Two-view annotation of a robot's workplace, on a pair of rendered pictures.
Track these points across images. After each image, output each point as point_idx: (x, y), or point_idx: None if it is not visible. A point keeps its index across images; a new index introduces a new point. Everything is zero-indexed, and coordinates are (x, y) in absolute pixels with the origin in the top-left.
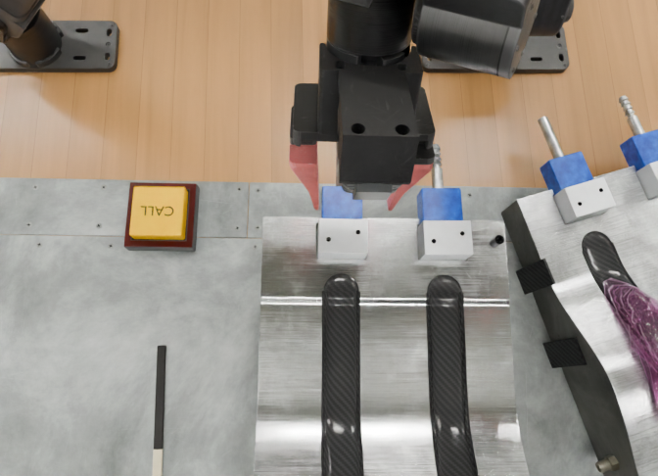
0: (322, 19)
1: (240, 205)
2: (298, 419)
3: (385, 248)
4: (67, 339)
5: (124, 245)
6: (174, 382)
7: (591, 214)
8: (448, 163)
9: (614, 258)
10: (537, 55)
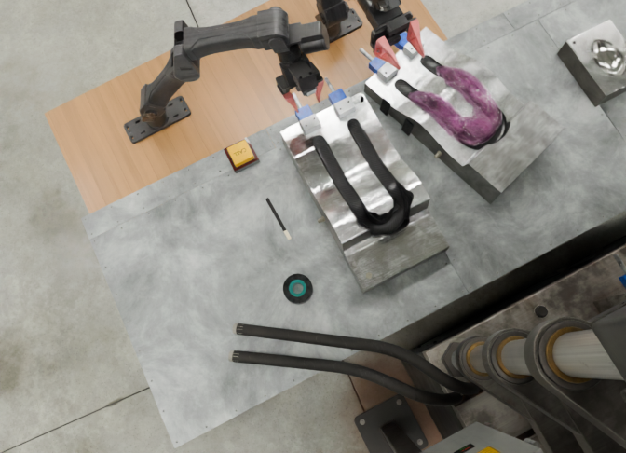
0: (258, 53)
1: (266, 137)
2: (326, 186)
3: (326, 120)
4: (232, 212)
5: (235, 171)
6: (278, 208)
7: (392, 75)
8: (335, 83)
9: (408, 85)
10: (348, 24)
